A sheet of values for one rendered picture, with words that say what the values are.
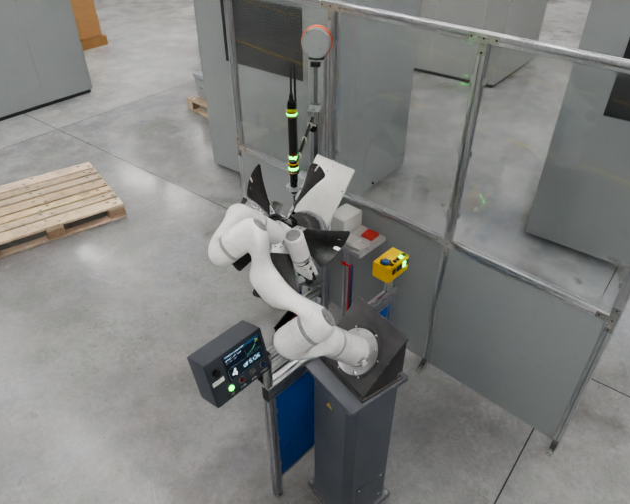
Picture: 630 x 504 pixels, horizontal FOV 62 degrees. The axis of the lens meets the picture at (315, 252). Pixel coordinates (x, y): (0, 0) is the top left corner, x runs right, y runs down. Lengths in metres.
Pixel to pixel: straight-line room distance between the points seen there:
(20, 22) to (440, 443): 6.59
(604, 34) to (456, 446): 2.80
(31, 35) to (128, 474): 5.82
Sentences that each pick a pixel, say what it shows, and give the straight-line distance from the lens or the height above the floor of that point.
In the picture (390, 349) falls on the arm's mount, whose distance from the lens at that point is 2.09.
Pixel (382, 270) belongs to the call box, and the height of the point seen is 1.05.
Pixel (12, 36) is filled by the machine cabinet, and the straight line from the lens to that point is 7.67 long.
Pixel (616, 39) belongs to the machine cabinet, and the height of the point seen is 1.67.
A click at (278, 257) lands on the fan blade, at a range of 2.54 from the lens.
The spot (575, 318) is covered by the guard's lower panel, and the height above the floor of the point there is 0.90.
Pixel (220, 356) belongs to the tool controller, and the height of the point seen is 1.25.
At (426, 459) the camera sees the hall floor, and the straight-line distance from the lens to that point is 3.15.
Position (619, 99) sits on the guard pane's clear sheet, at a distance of 2.32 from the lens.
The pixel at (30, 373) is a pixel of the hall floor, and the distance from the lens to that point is 3.89.
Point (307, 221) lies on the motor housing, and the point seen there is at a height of 1.18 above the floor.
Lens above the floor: 2.64
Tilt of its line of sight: 37 degrees down
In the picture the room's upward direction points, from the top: straight up
